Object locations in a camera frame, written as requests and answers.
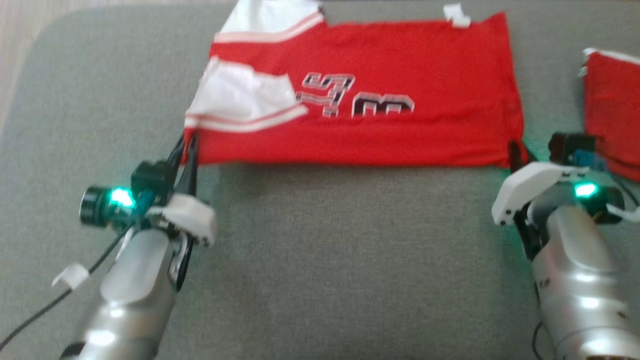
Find white cable tie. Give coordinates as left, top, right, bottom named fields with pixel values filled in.
left=606, top=202, right=640, bottom=224

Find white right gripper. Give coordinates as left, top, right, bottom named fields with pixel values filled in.
left=491, top=141, right=626, bottom=261

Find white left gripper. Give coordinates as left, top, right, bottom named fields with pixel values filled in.
left=162, top=132, right=218, bottom=293

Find red shorts with white stripe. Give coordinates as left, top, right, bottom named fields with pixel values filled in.
left=580, top=47, right=640, bottom=182

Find white cable clip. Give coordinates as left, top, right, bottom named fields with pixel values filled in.
left=52, top=263, right=91, bottom=290

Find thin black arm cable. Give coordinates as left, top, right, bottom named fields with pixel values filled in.
left=531, top=322, right=551, bottom=360

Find large grey sofa seat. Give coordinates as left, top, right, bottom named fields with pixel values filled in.
left=0, top=0, right=640, bottom=360

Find red Bulls jersey white sleeves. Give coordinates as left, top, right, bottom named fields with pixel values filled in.
left=182, top=0, right=531, bottom=168

